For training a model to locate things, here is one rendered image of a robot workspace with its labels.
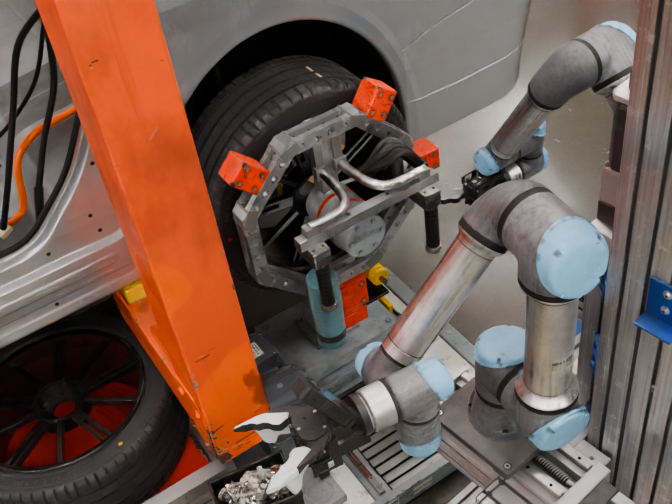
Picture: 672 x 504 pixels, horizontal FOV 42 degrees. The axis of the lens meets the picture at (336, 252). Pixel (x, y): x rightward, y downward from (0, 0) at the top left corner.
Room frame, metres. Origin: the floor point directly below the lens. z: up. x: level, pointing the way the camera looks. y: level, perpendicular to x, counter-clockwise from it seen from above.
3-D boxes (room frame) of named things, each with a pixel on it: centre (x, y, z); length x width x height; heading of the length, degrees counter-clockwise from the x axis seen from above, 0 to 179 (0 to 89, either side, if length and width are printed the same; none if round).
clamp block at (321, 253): (1.62, 0.05, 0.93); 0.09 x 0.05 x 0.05; 27
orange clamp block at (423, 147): (2.02, -0.28, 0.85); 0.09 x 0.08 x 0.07; 117
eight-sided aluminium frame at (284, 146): (1.88, -0.01, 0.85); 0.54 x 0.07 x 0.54; 117
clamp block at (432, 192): (1.77, -0.25, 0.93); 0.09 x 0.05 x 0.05; 27
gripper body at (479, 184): (1.84, -0.43, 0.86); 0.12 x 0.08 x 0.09; 120
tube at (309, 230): (1.72, 0.03, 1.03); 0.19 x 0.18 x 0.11; 27
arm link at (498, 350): (1.12, -0.30, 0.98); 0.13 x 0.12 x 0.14; 20
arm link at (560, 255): (1.00, -0.34, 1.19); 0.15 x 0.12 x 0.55; 20
